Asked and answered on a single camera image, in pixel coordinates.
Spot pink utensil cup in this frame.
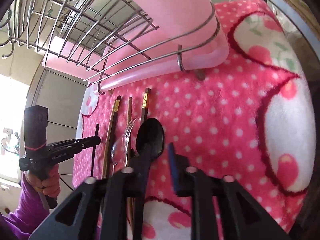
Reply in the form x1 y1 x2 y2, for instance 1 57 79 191
42 36 105 80
133 0 217 47

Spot black plastic spoon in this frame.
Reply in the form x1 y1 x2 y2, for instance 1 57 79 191
132 118 164 239

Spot brown wooden chopstick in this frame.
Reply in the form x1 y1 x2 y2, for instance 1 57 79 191
127 97 133 228

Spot chrome wire utensil rack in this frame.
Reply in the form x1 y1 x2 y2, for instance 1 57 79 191
1 0 228 92

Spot grey kitchen counter cabinets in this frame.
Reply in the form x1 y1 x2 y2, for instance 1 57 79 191
18 0 258 203

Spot pink drip tray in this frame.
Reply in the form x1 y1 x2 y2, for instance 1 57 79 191
96 24 229 92

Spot clear plastic spoon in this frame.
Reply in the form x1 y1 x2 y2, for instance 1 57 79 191
111 138 124 175

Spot pink polka dot towel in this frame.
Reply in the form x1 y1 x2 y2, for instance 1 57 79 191
76 0 316 231

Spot pink right utensil cup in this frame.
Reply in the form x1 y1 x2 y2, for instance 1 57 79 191
133 0 217 47

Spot pink left utensil cup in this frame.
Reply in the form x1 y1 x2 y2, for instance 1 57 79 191
42 36 105 80

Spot purple sleeve forearm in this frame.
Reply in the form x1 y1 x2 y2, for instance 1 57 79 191
0 174 49 240

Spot person's left hand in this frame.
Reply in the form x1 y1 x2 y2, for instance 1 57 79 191
24 164 61 198

